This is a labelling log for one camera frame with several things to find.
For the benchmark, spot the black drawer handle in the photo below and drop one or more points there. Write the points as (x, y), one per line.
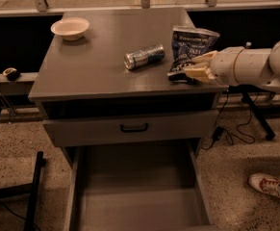
(137, 128)

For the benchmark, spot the white bowl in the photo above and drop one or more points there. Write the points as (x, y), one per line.
(71, 28)

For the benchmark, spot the black chair leg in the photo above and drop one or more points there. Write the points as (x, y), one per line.
(32, 190)

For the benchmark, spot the grey drawer cabinet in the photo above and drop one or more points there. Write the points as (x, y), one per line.
(88, 77)

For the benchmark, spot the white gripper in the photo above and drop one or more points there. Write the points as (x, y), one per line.
(223, 66)

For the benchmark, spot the silver blue drink can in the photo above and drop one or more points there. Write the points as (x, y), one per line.
(144, 56)

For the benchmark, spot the grey middle drawer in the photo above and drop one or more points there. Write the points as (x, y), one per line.
(106, 129)

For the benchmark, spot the black yellow tape measure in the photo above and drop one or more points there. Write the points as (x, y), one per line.
(11, 73)

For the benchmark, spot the grey open bottom drawer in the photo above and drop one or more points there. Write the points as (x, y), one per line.
(142, 186)

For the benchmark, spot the clear plastic water bottle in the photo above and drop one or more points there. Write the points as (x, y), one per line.
(248, 45)

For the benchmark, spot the white red sneaker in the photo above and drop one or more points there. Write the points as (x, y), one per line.
(265, 183)

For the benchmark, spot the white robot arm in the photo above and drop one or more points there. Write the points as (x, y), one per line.
(235, 66)

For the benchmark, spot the blue chip bag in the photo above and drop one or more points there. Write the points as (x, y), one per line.
(187, 43)

